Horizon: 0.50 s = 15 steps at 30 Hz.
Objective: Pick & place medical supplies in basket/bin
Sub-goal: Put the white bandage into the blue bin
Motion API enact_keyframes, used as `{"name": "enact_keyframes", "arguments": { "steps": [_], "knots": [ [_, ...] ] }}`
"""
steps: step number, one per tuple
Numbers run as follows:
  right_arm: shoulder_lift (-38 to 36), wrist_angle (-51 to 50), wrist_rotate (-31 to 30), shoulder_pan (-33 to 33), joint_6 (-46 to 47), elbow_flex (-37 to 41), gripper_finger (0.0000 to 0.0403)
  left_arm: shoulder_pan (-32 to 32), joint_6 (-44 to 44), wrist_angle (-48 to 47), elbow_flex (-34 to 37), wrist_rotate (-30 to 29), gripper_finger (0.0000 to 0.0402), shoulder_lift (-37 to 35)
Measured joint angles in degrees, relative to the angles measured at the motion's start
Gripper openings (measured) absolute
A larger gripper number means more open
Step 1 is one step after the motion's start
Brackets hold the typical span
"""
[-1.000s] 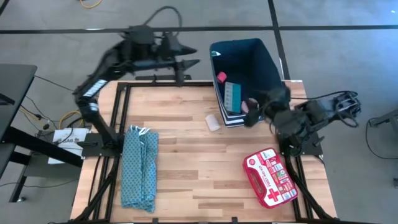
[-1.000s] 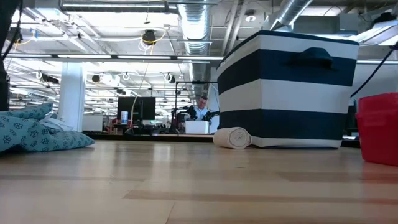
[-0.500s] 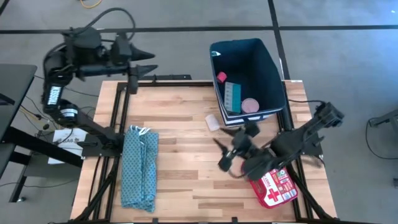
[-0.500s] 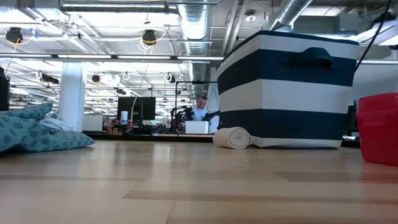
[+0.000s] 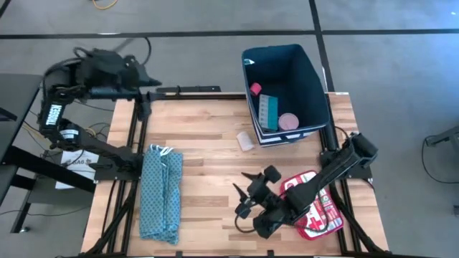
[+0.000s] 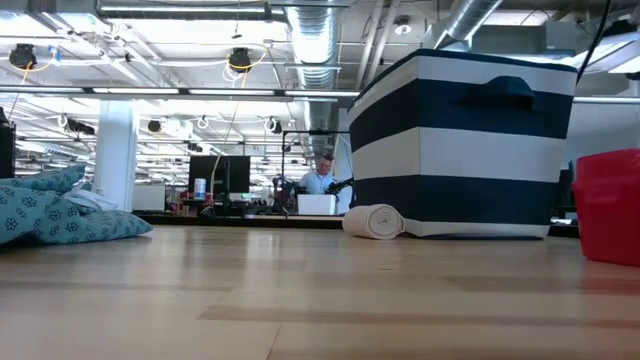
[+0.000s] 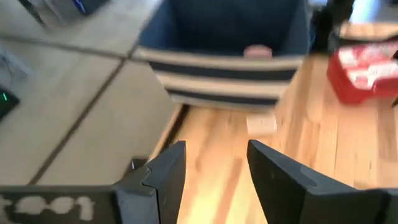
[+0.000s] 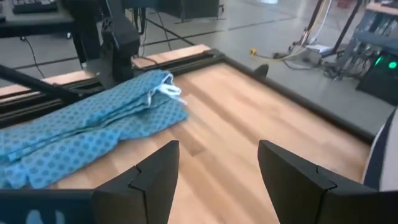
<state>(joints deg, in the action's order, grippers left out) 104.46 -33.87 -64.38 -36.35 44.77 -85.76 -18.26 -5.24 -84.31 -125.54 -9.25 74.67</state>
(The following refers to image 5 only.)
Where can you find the black desk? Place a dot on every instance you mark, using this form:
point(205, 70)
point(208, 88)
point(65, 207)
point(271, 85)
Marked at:
point(14, 100)

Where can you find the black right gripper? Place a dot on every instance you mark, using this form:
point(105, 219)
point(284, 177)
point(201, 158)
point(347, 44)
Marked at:
point(261, 193)

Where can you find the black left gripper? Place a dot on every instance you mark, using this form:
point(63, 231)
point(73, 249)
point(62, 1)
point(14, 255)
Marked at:
point(123, 73)

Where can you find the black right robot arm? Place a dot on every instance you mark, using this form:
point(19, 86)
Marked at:
point(337, 165)

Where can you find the black table frame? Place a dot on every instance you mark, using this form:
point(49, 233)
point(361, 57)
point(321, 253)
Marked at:
point(144, 107)

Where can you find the teal patterned folded gown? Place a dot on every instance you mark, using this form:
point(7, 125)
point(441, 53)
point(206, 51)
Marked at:
point(161, 193)

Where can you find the navy white striped fabric basket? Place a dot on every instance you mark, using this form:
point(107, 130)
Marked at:
point(301, 71)

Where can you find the dark floor stand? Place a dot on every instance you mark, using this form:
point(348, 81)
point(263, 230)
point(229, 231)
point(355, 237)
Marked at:
point(444, 138)

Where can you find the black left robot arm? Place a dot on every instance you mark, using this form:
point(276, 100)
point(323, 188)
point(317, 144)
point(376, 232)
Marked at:
point(54, 118)

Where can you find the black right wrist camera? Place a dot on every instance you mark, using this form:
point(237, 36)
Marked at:
point(243, 210)

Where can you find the pink round lid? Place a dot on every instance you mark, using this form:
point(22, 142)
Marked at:
point(288, 122)

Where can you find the white paper sheet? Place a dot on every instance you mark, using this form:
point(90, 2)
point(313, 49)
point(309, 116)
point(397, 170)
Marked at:
point(71, 159)

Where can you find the red first aid kit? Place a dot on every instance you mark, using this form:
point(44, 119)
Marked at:
point(322, 218)

